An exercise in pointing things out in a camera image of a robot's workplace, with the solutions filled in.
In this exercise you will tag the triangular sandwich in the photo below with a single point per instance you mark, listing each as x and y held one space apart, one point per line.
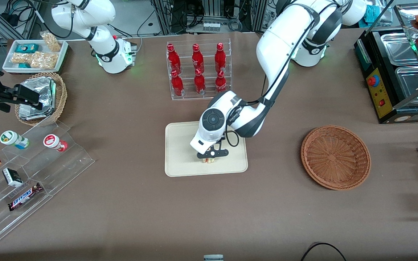
209 160

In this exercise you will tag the black food warmer appliance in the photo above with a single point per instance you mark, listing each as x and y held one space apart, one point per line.
377 90

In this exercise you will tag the glass display case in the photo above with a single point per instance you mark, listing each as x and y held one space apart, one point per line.
412 98

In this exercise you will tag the grey device edge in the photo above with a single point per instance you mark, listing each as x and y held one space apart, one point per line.
213 257

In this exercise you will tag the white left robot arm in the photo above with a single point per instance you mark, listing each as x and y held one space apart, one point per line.
285 40

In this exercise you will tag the small teal snack pack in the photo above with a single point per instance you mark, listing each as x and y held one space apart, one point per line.
24 65

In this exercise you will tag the teal snack box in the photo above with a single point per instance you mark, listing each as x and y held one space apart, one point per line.
27 48

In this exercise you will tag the clear bag of puffed snack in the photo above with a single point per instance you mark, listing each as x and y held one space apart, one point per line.
20 58
51 41

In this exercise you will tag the brown wicker basket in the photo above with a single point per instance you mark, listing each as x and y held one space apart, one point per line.
334 157

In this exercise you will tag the clear acrylic bottle rack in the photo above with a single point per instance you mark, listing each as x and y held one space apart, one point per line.
201 98

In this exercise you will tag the large bag of puffed snack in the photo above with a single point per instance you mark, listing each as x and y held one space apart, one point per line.
45 60

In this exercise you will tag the clear acrylic step display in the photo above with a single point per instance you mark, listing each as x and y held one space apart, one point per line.
56 174

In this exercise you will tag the snickers chocolate bar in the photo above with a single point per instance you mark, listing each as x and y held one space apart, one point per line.
24 197

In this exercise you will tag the light wicker basket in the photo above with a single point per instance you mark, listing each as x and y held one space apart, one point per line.
61 98

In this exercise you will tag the green lid yogurt bottle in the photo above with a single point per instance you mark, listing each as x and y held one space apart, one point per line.
11 139

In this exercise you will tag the red lid yogurt bottle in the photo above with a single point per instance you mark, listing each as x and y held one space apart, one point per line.
53 142

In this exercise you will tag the white rectangular snack tray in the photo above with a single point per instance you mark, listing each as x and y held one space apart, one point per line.
9 65

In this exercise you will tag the black power adapter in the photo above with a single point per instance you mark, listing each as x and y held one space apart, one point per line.
9 18

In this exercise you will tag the cream rectangular tray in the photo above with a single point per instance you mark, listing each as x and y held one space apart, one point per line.
180 159

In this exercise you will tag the aluminium equipment rack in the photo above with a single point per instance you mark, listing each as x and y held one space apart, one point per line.
212 14

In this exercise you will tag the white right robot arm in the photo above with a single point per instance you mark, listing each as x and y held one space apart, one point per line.
100 47

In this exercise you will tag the red cola bottle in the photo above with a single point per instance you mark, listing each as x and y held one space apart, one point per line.
197 58
177 85
173 59
220 57
199 83
220 83

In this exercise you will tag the small black white box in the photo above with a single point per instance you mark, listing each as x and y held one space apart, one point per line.
12 177

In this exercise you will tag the foil wrapped food packs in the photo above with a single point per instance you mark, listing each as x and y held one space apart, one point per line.
44 94

